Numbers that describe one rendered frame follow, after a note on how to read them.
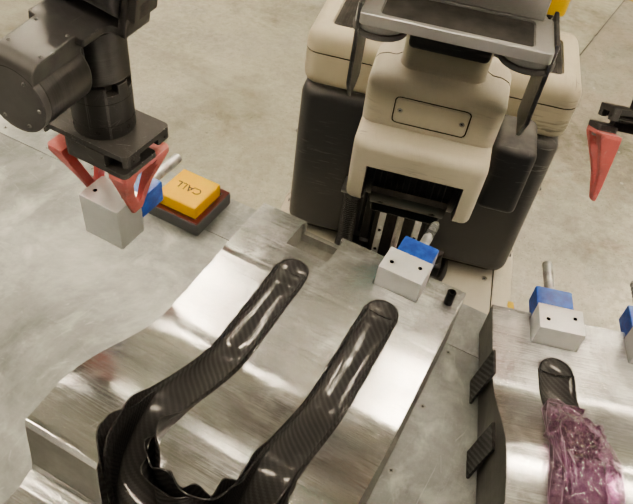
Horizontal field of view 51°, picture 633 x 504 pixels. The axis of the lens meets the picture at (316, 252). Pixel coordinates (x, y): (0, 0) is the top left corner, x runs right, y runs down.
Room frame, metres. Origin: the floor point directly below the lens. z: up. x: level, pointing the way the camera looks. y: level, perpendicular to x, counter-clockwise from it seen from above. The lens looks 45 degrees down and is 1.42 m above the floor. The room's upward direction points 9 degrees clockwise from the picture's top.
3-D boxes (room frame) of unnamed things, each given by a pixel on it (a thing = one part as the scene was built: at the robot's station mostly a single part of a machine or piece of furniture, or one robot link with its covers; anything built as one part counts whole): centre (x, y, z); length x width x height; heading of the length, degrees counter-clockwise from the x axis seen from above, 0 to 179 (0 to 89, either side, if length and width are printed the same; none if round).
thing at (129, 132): (0.51, 0.22, 1.06); 0.10 x 0.07 x 0.07; 68
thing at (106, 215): (0.54, 0.20, 0.93); 0.13 x 0.05 x 0.05; 158
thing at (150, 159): (0.50, 0.20, 0.99); 0.07 x 0.07 x 0.09; 68
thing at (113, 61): (0.50, 0.22, 1.12); 0.07 x 0.06 x 0.07; 163
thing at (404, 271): (0.55, -0.12, 0.89); 0.13 x 0.05 x 0.05; 158
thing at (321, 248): (0.55, 0.00, 0.87); 0.05 x 0.05 x 0.04; 68
